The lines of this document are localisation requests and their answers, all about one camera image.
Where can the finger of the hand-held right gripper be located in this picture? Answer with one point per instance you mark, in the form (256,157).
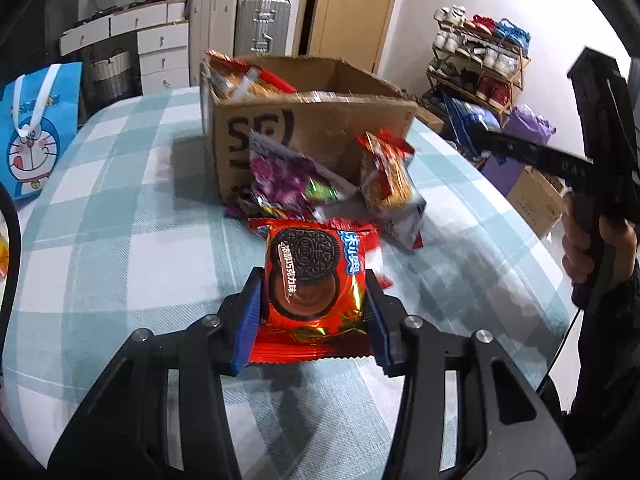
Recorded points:
(530,155)

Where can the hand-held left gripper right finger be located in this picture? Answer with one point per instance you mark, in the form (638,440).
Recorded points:
(376,325)

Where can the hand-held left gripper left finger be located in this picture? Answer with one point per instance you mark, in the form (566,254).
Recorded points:
(248,320)

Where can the red chocolate cookie packet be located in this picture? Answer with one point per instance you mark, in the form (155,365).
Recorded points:
(310,270)

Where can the small colourful snack packet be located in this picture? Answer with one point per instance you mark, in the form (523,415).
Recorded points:
(240,206)

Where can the orange noodle snack packet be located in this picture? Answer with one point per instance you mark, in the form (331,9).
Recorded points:
(387,185)

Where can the purple snack packet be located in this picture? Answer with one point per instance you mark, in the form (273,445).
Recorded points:
(285,175)

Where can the person's right forearm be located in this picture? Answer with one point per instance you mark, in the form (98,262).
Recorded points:
(615,360)

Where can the person's right hand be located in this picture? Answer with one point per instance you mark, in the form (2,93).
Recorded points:
(572,255)

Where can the purple bag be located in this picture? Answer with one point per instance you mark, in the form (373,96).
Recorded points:
(527,130)

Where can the small cardboard box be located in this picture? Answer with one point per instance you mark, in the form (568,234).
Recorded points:
(537,205)

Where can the wooden shoe rack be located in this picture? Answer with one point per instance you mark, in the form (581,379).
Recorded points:
(520,75)

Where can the rows of shoes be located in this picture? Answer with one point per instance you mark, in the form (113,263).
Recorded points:
(495,27)

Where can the checked tablecloth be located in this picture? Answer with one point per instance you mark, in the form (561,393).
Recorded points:
(125,240)

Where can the wooden door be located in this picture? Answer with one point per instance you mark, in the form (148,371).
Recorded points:
(350,15)

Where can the wicker basket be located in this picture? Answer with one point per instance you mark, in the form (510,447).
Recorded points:
(107,77)

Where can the blue cartoon tote bag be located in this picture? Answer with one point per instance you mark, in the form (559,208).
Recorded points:
(45,125)

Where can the white suitcase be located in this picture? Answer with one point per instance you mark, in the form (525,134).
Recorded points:
(212,35)

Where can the white drawer desk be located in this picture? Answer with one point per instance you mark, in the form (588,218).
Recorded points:
(160,45)

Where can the silver suitcase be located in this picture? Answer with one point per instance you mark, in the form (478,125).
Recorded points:
(262,25)

